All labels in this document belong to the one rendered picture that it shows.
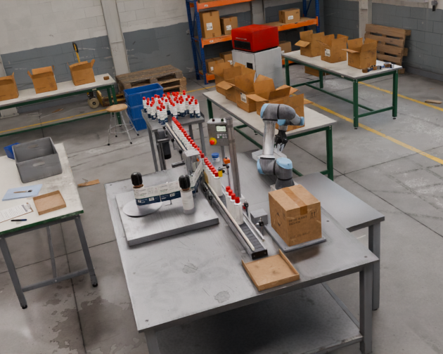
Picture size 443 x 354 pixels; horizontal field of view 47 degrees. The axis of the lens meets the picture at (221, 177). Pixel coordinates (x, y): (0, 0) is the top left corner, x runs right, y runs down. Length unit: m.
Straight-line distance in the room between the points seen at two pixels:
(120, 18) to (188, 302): 8.68
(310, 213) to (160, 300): 1.09
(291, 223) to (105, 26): 8.36
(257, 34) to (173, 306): 6.73
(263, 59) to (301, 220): 6.19
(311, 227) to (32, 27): 8.49
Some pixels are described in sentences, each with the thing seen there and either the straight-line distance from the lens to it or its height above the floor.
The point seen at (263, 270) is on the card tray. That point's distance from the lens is 3.23.
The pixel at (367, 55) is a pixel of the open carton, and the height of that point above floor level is 0.96.
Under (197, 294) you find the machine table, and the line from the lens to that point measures 3.12.
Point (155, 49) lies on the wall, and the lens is 11.37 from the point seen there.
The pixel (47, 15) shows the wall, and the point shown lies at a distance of 10.99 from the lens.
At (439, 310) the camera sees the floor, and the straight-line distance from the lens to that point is 4.31.
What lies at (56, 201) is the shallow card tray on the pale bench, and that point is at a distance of 4.74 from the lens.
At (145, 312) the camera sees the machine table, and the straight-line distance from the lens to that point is 3.08.
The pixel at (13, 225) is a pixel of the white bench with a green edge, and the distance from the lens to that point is 4.53.
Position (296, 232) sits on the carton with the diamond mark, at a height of 0.94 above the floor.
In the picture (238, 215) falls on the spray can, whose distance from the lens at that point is 3.59.
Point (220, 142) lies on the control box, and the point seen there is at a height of 1.32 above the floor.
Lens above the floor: 2.71
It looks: 25 degrees down
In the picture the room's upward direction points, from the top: 7 degrees counter-clockwise
